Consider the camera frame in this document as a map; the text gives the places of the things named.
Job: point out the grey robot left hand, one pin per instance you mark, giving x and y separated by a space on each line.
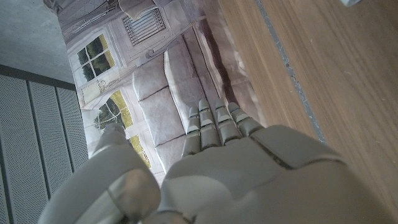
248 180

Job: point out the grey tape outline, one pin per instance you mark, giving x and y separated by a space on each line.
281 49

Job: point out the printed sofa room backdrop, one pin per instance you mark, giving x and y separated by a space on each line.
155 62

